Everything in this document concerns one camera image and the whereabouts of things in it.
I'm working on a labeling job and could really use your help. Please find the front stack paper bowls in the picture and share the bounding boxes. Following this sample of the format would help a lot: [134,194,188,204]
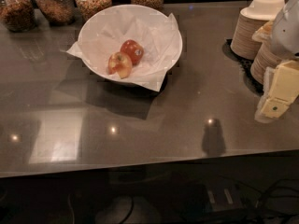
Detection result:
[250,38,282,84]

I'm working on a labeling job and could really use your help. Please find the white paper liner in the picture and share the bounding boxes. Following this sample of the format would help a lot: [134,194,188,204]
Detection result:
[65,12,181,92]

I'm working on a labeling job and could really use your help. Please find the black cables under table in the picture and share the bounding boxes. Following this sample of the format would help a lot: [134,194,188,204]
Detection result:
[242,177,299,224]

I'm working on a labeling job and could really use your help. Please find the white bowl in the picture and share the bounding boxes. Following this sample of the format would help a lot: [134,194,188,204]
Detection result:
[77,4,184,86]

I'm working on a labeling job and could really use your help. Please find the stack paper bowls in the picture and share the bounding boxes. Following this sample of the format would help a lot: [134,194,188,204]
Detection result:
[230,0,285,60]
[250,38,282,84]

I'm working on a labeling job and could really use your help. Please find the yellow-red apple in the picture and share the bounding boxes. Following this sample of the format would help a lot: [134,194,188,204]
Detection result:
[108,51,133,79]

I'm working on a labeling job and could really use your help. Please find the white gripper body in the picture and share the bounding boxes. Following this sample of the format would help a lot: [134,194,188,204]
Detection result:
[270,0,299,59]

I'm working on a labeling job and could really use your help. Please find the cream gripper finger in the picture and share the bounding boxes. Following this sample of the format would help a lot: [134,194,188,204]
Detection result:
[252,21,274,43]
[260,60,299,119]

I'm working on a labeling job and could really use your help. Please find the glass jar far left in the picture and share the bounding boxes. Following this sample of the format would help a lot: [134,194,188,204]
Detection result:
[0,0,36,32]

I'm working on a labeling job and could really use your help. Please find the red apple with sticker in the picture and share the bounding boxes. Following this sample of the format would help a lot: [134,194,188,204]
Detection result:
[121,39,144,65]

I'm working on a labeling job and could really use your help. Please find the black mat under stacks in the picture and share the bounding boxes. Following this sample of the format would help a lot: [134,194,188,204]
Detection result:
[222,39,263,96]

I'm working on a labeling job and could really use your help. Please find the rear stack paper bowls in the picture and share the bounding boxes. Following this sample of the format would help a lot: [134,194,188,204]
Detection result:
[230,0,285,60]

